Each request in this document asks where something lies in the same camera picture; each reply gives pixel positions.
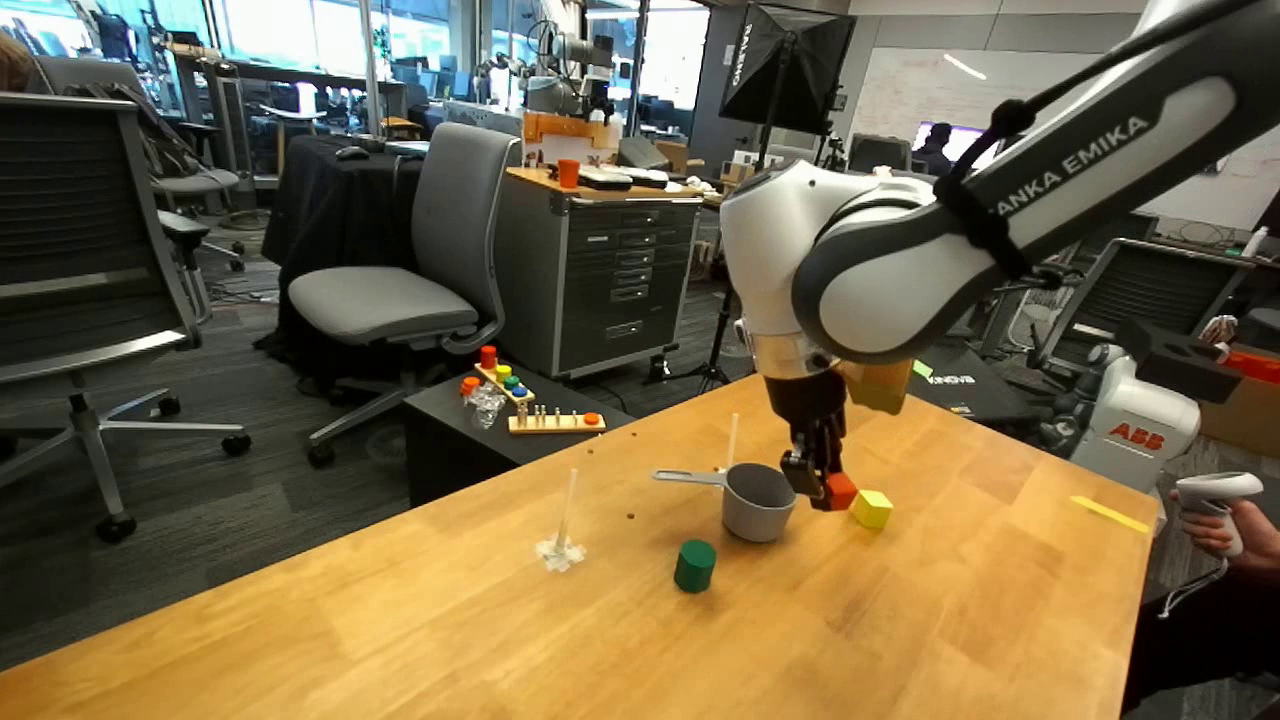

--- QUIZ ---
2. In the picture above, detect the black mesh office chair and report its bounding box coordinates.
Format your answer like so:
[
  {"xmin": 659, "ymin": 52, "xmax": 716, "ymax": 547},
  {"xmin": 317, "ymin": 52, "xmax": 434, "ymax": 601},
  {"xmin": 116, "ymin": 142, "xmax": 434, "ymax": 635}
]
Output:
[{"xmin": 0, "ymin": 88, "xmax": 255, "ymax": 547}]

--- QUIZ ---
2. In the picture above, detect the black softbox on stand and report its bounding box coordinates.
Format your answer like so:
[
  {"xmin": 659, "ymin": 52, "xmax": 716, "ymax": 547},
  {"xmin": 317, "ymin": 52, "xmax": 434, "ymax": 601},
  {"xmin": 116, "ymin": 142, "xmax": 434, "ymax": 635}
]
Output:
[{"xmin": 698, "ymin": 6, "xmax": 861, "ymax": 387}]

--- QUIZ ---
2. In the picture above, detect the operator hand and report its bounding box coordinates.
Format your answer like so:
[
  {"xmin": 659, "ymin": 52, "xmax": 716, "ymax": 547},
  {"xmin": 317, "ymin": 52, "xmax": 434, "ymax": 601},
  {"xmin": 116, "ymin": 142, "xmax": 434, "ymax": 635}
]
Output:
[{"xmin": 1174, "ymin": 502, "xmax": 1280, "ymax": 567}]

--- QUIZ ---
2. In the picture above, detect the black cloth covered table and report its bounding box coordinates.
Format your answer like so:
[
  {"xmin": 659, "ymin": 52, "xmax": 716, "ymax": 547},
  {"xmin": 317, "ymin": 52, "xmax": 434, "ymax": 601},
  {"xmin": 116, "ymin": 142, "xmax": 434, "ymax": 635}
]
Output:
[{"xmin": 255, "ymin": 128, "xmax": 432, "ymax": 392}]

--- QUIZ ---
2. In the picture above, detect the operator dark clothed body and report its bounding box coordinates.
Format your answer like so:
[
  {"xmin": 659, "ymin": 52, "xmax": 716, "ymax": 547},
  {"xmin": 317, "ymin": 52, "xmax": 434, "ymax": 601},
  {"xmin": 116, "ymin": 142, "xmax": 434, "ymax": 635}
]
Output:
[{"xmin": 1121, "ymin": 556, "xmax": 1280, "ymax": 720}]

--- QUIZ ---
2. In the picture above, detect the orange and white box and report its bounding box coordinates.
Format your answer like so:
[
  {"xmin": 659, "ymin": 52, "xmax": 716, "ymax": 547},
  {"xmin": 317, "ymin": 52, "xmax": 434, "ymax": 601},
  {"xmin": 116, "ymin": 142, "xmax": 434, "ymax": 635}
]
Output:
[{"xmin": 514, "ymin": 108, "xmax": 629, "ymax": 172}]

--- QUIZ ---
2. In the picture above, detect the grey mug cup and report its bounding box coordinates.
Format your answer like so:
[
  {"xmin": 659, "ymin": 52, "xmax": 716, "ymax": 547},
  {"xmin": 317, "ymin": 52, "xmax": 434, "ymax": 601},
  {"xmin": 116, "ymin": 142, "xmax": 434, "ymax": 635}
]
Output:
[{"xmin": 646, "ymin": 461, "xmax": 799, "ymax": 547}]

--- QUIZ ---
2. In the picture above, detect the black case white label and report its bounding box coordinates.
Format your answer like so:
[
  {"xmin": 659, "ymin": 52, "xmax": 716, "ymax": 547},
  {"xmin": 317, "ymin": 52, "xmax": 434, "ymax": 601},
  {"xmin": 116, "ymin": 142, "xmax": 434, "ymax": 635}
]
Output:
[{"xmin": 912, "ymin": 343, "xmax": 1075, "ymax": 433}]

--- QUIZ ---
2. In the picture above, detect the dark swivel chair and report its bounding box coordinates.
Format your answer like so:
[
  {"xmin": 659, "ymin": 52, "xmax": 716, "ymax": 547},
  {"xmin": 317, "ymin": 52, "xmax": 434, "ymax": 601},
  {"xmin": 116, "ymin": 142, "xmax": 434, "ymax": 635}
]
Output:
[{"xmin": 149, "ymin": 164, "xmax": 250, "ymax": 324}]

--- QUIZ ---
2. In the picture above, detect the clear plastic bag toy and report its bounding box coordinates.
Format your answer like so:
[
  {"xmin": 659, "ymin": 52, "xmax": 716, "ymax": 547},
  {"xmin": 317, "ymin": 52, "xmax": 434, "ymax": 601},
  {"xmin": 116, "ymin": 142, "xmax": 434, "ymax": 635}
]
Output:
[{"xmin": 455, "ymin": 372, "xmax": 510, "ymax": 433}]

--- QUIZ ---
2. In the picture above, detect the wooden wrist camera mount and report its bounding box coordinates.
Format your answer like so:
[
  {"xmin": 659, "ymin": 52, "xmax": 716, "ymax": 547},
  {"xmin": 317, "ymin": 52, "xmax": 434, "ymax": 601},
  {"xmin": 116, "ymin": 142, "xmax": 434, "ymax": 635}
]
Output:
[{"xmin": 838, "ymin": 357, "xmax": 919, "ymax": 420}]

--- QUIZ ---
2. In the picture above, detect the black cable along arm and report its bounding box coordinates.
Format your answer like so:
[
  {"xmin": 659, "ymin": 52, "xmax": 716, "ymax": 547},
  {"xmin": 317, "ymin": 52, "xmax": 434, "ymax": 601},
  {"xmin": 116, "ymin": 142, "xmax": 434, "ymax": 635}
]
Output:
[{"xmin": 931, "ymin": 0, "xmax": 1205, "ymax": 277}]

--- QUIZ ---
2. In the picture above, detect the black mesh panel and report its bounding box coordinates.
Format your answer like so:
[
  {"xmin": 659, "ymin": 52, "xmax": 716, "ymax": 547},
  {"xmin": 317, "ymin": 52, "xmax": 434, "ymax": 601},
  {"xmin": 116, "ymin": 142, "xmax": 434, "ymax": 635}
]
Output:
[{"xmin": 1037, "ymin": 232, "xmax": 1258, "ymax": 382}]

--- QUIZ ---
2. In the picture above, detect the clear plastic stick stand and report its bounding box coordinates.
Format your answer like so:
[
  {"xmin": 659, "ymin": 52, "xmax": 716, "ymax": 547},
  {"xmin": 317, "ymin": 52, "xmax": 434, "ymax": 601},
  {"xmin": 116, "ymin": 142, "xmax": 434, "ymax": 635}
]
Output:
[{"xmin": 530, "ymin": 456, "xmax": 592, "ymax": 581}]

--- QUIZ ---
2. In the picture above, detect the yellow cube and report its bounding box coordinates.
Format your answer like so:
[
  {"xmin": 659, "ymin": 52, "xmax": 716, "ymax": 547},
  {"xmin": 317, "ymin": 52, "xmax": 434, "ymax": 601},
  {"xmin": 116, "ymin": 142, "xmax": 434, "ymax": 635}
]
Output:
[{"xmin": 842, "ymin": 483, "xmax": 899, "ymax": 541}]

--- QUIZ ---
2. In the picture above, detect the cardboard box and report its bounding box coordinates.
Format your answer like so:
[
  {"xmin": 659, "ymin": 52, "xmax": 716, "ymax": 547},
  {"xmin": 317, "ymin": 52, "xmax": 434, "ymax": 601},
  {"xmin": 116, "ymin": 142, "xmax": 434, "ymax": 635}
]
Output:
[{"xmin": 1196, "ymin": 378, "xmax": 1280, "ymax": 466}]

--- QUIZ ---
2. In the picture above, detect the red object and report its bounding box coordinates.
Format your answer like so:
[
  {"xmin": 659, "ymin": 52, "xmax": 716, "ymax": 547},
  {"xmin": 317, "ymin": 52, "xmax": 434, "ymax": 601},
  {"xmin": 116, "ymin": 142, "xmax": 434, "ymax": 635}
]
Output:
[{"xmin": 1221, "ymin": 343, "xmax": 1280, "ymax": 392}]

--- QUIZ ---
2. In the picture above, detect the colourful toy xylophone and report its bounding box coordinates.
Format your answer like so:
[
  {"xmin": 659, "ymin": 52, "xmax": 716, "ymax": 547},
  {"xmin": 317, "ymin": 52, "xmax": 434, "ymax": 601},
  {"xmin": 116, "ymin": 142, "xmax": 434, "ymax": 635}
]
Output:
[{"xmin": 472, "ymin": 342, "xmax": 538, "ymax": 417}]

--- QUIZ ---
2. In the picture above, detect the purple lit screen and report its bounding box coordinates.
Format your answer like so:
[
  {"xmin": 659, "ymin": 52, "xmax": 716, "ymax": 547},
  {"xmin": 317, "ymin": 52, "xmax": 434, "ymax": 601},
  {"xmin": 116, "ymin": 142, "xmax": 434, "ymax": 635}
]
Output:
[{"xmin": 908, "ymin": 118, "xmax": 1000, "ymax": 179}]

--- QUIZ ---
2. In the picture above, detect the black flat device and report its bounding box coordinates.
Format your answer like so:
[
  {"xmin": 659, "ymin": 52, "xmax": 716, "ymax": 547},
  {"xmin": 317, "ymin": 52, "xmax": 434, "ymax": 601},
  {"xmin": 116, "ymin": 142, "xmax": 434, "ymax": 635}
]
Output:
[{"xmin": 574, "ymin": 161, "xmax": 674, "ymax": 192}]

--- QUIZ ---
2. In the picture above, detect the yellow tape strip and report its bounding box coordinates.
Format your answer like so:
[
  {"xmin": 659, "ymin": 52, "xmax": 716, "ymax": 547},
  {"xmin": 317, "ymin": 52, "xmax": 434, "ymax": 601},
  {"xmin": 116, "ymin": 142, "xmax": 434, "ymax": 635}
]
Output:
[{"xmin": 1069, "ymin": 494, "xmax": 1156, "ymax": 541}]

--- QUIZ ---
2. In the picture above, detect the red cube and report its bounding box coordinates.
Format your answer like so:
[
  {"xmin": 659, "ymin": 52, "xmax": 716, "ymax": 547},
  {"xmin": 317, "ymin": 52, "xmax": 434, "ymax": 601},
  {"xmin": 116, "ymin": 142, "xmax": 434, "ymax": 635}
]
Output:
[{"xmin": 810, "ymin": 468, "xmax": 862, "ymax": 517}]

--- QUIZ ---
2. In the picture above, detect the wooden peg board toy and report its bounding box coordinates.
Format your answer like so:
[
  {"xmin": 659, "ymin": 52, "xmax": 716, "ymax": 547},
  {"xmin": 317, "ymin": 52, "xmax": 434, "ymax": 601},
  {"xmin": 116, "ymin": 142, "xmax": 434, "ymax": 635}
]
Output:
[{"xmin": 499, "ymin": 405, "xmax": 611, "ymax": 439}]

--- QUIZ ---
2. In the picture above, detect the white ABB robot base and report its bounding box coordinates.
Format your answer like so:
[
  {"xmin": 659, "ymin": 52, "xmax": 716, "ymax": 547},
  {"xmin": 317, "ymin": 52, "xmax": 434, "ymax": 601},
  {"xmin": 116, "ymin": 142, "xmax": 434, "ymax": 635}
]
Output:
[{"xmin": 1069, "ymin": 342, "xmax": 1207, "ymax": 502}]

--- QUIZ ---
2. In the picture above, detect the cluttered background desk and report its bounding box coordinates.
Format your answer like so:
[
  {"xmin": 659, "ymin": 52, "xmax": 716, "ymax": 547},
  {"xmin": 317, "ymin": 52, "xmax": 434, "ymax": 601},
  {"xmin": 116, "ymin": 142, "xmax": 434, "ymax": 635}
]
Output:
[{"xmin": 157, "ymin": 36, "xmax": 434, "ymax": 186}]

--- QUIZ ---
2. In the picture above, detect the green cube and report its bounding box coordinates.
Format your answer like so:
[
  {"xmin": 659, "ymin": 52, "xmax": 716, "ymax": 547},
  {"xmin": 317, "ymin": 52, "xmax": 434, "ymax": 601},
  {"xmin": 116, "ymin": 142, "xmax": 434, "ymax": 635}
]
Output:
[{"xmin": 669, "ymin": 536, "xmax": 720, "ymax": 601}]

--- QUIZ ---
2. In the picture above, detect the grey metal drawer cabinet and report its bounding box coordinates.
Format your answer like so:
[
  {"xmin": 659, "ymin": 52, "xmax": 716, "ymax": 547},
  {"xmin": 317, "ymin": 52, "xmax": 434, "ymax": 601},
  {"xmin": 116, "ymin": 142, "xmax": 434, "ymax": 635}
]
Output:
[{"xmin": 490, "ymin": 164, "xmax": 711, "ymax": 387}]

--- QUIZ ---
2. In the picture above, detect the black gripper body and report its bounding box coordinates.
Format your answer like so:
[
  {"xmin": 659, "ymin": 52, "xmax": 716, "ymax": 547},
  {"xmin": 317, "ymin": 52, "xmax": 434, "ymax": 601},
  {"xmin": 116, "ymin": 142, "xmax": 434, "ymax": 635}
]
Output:
[{"xmin": 758, "ymin": 368, "xmax": 853, "ymax": 454}]

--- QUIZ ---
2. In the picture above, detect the light grey cushioned office chair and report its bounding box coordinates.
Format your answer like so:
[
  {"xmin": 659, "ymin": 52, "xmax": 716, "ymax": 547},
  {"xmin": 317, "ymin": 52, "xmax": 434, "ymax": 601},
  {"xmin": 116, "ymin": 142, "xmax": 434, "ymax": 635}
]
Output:
[{"xmin": 278, "ymin": 118, "xmax": 520, "ymax": 471}]

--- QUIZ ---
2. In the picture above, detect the white VR controller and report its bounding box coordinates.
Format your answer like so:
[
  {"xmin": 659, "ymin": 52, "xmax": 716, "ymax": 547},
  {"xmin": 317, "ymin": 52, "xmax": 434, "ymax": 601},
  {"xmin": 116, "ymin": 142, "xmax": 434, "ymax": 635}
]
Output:
[{"xmin": 1168, "ymin": 468, "xmax": 1267, "ymax": 520}]

